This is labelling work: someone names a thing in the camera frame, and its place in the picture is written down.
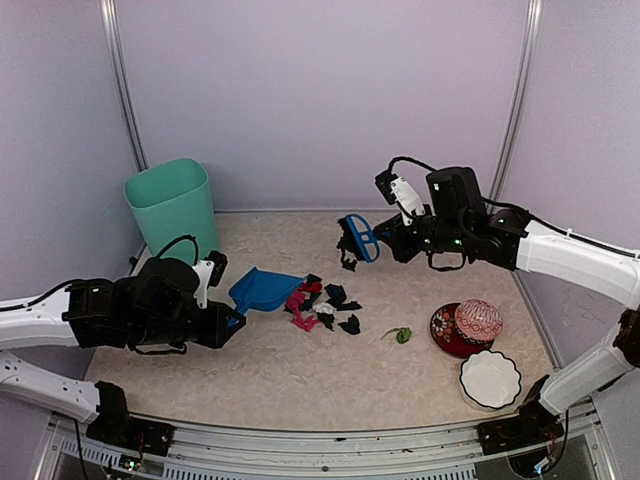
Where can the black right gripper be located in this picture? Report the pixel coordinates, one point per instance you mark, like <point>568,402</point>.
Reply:
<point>404,251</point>

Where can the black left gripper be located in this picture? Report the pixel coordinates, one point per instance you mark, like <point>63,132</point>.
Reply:
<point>216,335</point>

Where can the blue hand brush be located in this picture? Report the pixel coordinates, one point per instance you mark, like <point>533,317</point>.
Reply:
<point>357,242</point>

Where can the blue dustpan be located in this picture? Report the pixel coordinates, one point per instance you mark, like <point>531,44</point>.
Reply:
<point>263,291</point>

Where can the teal plastic waste bin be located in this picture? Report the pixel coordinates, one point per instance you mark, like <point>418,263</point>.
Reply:
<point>173,209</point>

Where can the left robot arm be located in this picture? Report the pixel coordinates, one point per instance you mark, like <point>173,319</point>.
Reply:
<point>159,311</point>

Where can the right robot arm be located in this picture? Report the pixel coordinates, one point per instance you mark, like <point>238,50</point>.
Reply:
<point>460,220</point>

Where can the green paper scrap right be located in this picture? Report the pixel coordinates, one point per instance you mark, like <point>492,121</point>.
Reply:
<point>402,335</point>

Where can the red floral bowl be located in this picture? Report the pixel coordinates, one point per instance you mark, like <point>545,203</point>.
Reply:
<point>447,337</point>

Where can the pink patterned bowl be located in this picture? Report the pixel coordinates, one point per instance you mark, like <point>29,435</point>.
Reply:
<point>477,321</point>

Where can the white scalloped bowl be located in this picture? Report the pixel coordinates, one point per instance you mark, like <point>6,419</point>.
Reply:
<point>489,381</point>

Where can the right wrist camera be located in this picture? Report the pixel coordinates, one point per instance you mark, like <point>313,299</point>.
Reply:
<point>397,191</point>

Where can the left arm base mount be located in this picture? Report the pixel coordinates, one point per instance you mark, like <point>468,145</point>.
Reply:
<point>116,426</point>

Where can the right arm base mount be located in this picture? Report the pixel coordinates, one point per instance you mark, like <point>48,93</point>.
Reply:
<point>533,424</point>

